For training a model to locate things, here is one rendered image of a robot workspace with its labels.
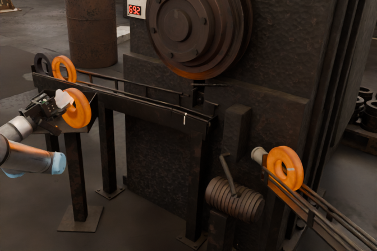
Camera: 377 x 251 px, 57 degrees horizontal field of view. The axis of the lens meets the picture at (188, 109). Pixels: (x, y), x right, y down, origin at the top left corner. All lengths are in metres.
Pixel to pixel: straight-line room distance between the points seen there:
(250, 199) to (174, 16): 0.75
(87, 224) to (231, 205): 0.92
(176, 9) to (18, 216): 1.45
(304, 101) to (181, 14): 0.57
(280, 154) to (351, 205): 1.24
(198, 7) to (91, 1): 2.97
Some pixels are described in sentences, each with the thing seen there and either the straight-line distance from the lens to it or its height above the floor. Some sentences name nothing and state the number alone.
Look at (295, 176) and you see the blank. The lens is 1.20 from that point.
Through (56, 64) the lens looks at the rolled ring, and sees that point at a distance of 2.19.
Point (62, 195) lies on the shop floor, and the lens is 2.28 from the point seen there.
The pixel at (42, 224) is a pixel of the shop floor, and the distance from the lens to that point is 2.11.
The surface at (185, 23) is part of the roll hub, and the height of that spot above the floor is 1.13.
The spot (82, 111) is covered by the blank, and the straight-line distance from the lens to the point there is 1.35.
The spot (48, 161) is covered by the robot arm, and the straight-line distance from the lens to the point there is 1.22.
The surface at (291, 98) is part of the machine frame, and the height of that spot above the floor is 0.87.
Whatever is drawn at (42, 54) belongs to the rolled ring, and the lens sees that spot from 2.28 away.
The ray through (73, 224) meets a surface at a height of 0.01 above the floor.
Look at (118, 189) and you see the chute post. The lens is 2.25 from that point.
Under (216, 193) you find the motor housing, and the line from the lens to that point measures 1.43.
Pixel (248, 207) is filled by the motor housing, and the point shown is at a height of 0.51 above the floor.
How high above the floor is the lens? 1.39
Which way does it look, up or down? 25 degrees down
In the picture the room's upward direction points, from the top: 3 degrees clockwise
